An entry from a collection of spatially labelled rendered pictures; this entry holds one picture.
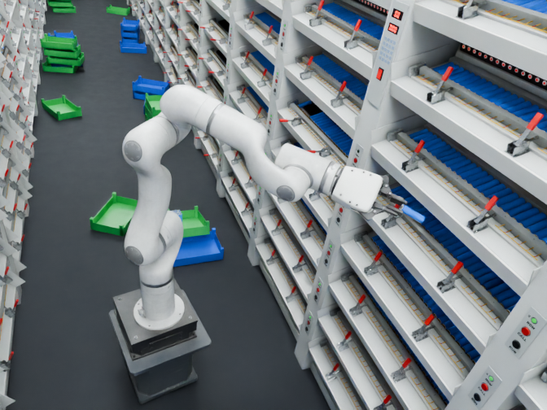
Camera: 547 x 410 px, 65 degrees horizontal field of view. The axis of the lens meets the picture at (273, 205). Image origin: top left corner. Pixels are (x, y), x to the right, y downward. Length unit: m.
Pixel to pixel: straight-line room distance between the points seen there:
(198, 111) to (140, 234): 0.48
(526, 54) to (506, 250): 0.41
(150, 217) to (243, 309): 1.04
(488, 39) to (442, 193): 0.38
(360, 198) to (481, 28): 0.44
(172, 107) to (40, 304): 1.48
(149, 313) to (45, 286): 0.88
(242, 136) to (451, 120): 0.50
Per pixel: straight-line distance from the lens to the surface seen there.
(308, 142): 1.74
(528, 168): 1.00
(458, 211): 1.15
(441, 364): 1.33
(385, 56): 1.31
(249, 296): 2.36
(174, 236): 1.52
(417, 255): 1.29
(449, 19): 1.15
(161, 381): 1.94
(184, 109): 1.15
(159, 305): 1.67
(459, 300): 1.21
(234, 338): 2.18
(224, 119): 1.11
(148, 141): 1.21
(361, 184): 1.06
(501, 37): 1.05
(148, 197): 1.36
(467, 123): 1.11
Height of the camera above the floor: 1.73
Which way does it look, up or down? 35 degrees down
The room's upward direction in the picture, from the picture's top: 10 degrees clockwise
